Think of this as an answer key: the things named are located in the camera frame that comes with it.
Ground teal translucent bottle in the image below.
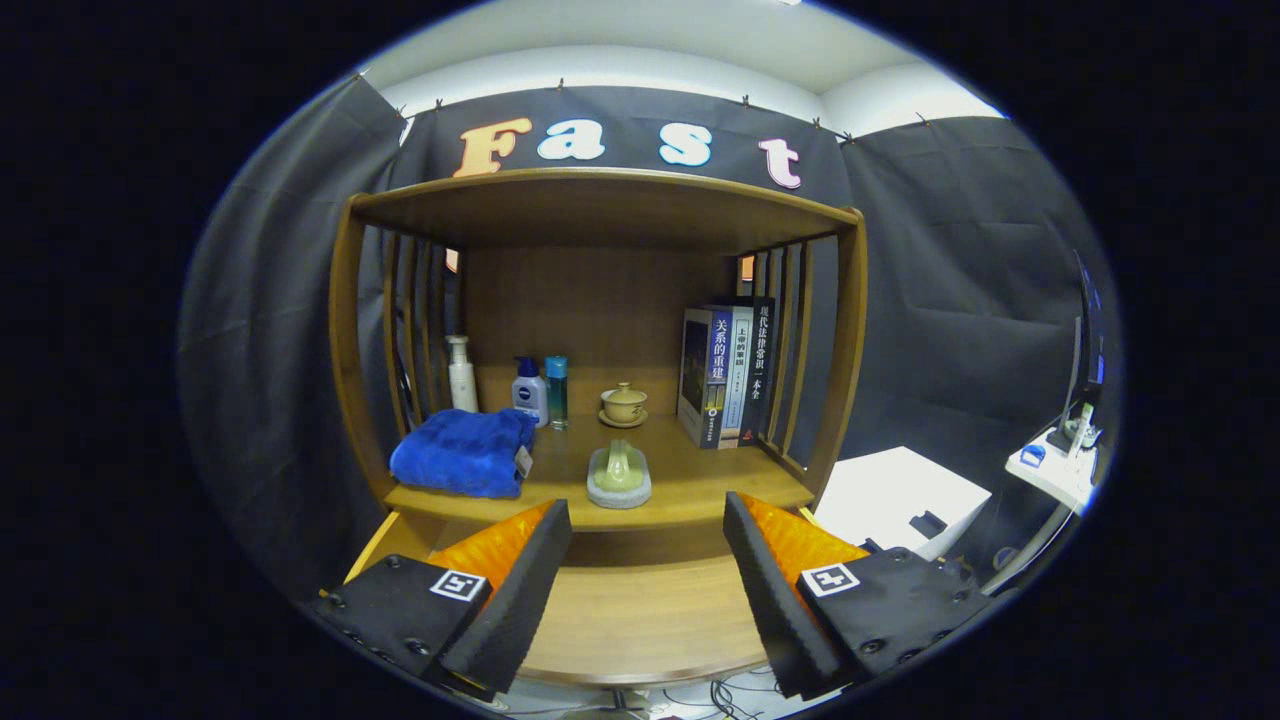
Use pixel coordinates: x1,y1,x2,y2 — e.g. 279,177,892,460
545,355,570,431

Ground beige lidded teacup with saucer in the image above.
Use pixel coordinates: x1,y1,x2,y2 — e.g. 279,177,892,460
598,382,650,429

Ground wooden cabinet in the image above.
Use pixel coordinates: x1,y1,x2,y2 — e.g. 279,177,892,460
328,167,869,571

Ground book with black spine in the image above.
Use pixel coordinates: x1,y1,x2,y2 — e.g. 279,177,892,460
738,296,777,447

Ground book with white spine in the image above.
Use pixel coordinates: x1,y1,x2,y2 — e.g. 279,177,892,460
718,305,756,449

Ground wooden countertop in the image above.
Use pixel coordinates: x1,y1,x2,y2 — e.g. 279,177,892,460
383,412,816,534

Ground book with blue spine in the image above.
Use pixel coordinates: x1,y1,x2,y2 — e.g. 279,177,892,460
677,308,736,450

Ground wooden drawer with black knob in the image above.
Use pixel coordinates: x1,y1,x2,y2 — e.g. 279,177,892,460
343,510,813,691

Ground pale green scrub brush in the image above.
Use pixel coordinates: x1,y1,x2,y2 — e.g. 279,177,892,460
586,439,653,510

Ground white lotion bottle blue cap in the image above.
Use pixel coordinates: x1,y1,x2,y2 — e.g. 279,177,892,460
511,356,550,429

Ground white side desk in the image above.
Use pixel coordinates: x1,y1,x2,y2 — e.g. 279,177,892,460
1005,425,1101,516

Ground white pump bottle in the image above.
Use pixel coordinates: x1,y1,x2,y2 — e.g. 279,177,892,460
446,335,479,413

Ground white side cabinet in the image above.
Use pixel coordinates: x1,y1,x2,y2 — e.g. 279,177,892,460
812,446,993,563

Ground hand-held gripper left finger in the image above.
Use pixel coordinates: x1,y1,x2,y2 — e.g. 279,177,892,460
312,498,573,701

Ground blue folded towel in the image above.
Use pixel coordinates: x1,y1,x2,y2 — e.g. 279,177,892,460
389,407,538,500

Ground floor cables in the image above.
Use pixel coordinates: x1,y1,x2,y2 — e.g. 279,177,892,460
600,675,791,720

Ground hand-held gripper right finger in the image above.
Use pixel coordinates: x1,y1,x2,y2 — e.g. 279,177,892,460
722,490,993,701

